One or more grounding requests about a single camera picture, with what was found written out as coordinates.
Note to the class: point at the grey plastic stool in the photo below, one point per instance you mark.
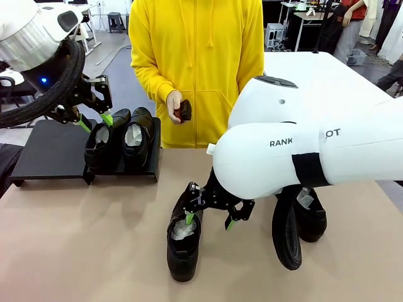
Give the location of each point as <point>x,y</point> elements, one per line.
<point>115,23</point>
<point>127,26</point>

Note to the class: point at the person in yellow hoodie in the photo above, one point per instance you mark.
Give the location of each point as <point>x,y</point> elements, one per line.
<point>195,63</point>

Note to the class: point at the dark wooden shoe brush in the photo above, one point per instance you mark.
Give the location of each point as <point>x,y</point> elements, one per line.
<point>185,110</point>

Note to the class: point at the yellow-sleeved left forearm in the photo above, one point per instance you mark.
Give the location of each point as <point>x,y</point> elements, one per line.
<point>253,69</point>

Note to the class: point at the white office desk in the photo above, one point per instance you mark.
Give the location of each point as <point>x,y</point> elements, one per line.
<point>88,9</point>

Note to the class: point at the yellow-sleeved right forearm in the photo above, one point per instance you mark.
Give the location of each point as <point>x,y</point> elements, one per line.
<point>151,81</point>

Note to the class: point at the seated person's dark leg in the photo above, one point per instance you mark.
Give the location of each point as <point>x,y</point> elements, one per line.
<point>392,77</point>

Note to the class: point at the black metal shoe stand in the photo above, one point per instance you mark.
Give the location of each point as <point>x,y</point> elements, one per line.
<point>47,151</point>
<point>126,176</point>

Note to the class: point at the person's right hand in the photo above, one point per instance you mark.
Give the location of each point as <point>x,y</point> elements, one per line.
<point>172,102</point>

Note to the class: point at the black office chair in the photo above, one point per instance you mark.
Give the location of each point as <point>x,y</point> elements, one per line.
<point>19,92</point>

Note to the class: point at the white computer case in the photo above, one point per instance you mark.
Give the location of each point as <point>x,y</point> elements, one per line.
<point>275,34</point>

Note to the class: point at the white garment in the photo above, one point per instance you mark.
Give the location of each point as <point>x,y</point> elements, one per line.
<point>15,77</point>

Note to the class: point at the bystander in red top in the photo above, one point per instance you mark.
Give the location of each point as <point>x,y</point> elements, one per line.
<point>351,34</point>

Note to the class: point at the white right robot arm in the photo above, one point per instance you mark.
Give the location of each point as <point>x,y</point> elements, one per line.
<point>252,163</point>

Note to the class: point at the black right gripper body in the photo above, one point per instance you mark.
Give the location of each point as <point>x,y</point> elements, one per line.
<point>217,196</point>

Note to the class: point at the wooden top desk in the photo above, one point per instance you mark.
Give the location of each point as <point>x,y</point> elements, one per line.
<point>315,15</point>

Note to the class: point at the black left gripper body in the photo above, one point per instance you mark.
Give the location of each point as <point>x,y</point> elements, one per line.
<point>47,72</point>

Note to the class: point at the black fabric cover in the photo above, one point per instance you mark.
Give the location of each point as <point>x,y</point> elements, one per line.
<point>7,166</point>

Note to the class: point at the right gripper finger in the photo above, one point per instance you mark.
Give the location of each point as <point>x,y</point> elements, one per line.
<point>195,201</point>
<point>244,212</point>

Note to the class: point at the black leather dress shoe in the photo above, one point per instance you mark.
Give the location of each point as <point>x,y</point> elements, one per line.
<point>315,220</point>
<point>182,261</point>
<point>138,154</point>
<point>97,157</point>

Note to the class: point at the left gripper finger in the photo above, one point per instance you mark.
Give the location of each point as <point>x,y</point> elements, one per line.
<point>105,97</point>
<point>67,114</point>

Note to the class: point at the grey storage bin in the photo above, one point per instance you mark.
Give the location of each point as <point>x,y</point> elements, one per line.
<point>357,58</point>

